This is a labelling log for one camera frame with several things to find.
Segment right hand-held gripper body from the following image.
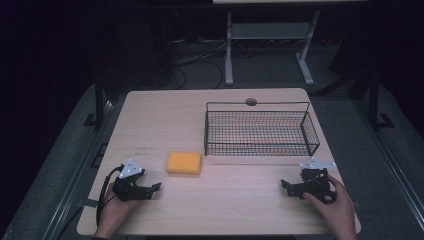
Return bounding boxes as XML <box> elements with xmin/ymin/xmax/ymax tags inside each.
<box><xmin>295</xmin><ymin>156</ymin><xmax>337</xmax><ymax>205</ymax></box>

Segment floor cables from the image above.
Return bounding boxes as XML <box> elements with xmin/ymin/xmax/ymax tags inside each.
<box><xmin>168</xmin><ymin>38</ymin><xmax>228</xmax><ymax>90</ymax></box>

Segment person's right hand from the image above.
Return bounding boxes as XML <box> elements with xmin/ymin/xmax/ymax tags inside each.
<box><xmin>302</xmin><ymin>174</ymin><xmax>358</xmax><ymax>240</ymax></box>

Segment person's left hand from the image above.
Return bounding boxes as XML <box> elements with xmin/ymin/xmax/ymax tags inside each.
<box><xmin>95</xmin><ymin>191</ymin><xmax>144</xmax><ymax>239</ymax></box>

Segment black cable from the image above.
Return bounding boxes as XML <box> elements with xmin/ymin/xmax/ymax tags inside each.
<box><xmin>95</xmin><ymin>165</ymin><xmax>124</xmax><ymax>228</ymax></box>

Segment black metal stand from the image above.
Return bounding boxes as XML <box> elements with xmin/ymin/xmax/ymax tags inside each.
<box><xmin>364</xmin><ymin>71</ymin><xmax>395</xmax><ymax>131</ymax></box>
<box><xmin>82</xmin><ymin>71</ymin><xmax>116</xmax><ymax>129</ymax></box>

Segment yellow sponge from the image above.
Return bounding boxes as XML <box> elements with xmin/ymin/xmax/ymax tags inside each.
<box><xmin>165</xmin><ymin>151</ymin><xmax>203</xmax><ymax>176</ymax></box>

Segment black wire basket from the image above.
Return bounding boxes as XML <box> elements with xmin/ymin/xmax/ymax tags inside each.
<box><xmin>203</xmin><ymin>100</ymin><xmax>321</xmax><ymax>158</ymax></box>

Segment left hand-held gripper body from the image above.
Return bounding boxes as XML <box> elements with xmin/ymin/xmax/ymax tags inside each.
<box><xmin>111</xmin><ymin>158</ymin><xmax>150</xmax><ymax>202</ymax></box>

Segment white metal stand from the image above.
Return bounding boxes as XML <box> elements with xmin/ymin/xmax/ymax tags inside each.
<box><xmin>224</xmin><ymin>9</ymin><xmax>321</xmax><ymax>87</ymax></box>

